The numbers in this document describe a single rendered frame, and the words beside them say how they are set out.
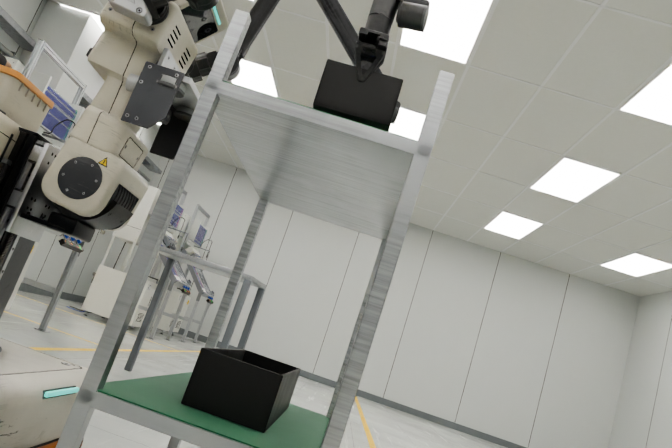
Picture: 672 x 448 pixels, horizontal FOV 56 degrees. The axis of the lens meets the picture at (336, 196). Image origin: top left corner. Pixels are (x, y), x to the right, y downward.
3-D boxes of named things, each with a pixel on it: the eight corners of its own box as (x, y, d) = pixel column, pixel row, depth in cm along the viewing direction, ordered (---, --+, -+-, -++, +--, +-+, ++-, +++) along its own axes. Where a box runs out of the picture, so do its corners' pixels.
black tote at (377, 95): (316, 176, 190) (326, 142, 193) (371, 191, 189) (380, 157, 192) (312, 104, 135) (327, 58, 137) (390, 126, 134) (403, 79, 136)
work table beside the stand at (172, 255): (203, 409, 358) (252, 275, 376) (95, 369, 369) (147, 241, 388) (224, 405, 401) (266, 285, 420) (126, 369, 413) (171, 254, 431)
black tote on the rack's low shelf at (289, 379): (230, 388, 178) (244, 349, 180) (287, 408, 176) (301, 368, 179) (180, 403, 122) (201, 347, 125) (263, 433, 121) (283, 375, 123)
